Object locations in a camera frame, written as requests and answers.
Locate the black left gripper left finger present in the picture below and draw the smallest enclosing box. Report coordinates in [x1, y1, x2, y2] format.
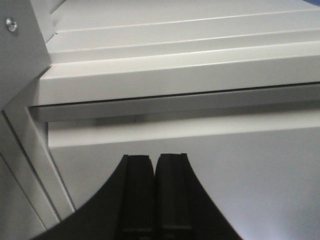
[36, 155, 156, 240]

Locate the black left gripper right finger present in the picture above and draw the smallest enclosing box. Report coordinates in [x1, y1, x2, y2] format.
[155, 153, 241, 240]

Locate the white cabinet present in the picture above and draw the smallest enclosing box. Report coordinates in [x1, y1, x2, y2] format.
[0, 0, 320, 240]

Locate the silver screw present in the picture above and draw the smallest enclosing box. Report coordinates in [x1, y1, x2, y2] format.
[5, 16, 18, 32]

